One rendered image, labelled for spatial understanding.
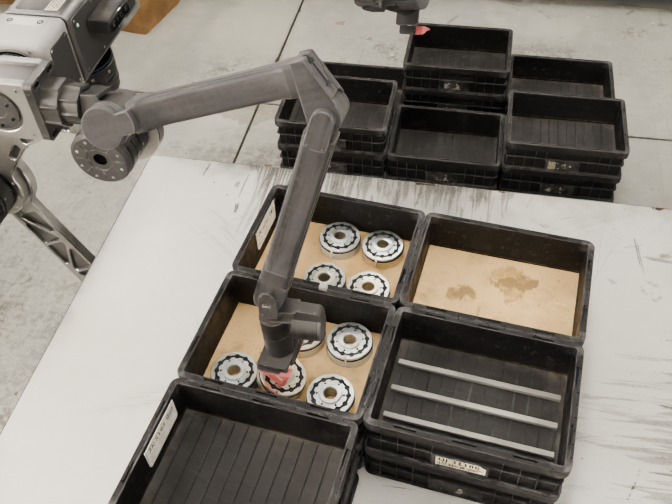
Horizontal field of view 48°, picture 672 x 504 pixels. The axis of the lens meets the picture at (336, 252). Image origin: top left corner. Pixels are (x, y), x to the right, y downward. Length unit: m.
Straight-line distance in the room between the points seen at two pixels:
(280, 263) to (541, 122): 1.68
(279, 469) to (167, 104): 0.75
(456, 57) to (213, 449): 2.04
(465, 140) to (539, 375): 1.41
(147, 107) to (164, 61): 2.86
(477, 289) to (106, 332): 0.94
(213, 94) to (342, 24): 3.07
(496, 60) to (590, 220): 1.13
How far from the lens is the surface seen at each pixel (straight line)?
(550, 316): 1.81
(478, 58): 3.17
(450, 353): 1.71
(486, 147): 2.91
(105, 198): 3.43
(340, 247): 1.86
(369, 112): 2.87
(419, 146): 2.89
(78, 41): 1.56
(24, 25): 1.52
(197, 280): 2.06
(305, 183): 1.29
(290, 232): 1.34
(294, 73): 1.21
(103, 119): 1.34
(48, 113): 1.40
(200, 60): 4.14
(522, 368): 1.72
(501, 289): 1.84
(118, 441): 1.83
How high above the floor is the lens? 2.24
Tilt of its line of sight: 48 degrees down
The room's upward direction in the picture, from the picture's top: 3 degrees counter-clockwise
